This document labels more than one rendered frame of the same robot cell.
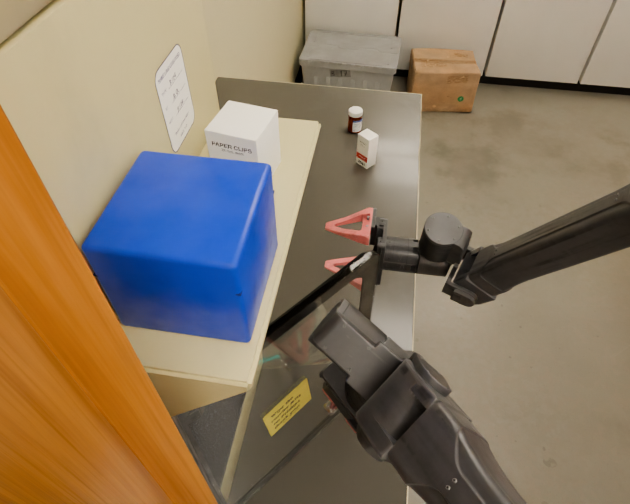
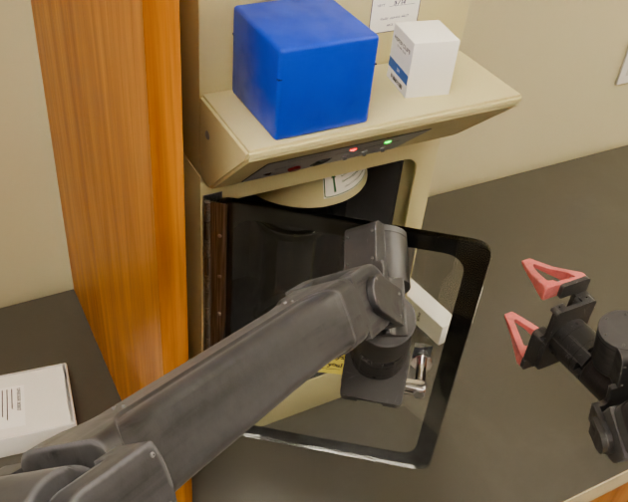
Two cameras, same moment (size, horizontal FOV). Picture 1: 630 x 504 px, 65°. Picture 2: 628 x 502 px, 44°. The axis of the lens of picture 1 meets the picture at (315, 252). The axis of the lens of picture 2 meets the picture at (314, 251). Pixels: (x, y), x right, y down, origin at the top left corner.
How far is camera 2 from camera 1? 0.49 m
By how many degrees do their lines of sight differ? 36
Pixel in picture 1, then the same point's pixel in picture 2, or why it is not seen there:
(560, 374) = not seen: outside the picture
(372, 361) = not seen: hidden behind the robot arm
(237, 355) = (261, 139)
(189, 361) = (237, 125)
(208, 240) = (287, 36)
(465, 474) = (301, 302)
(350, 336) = (369, 241)
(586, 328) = not seen: outside the picture
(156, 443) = (161, 87)
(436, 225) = (620, 322)
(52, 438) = (130, 42)
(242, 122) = (424, 32)
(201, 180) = (329, 19)
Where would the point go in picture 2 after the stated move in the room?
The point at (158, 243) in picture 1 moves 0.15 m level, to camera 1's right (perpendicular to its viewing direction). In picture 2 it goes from (265, 24) to (375, 97)
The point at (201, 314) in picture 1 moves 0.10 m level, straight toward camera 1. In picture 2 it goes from (261, 94) to (194, 139)
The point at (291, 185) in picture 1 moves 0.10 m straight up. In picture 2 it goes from (431, 108) to (451, 12)
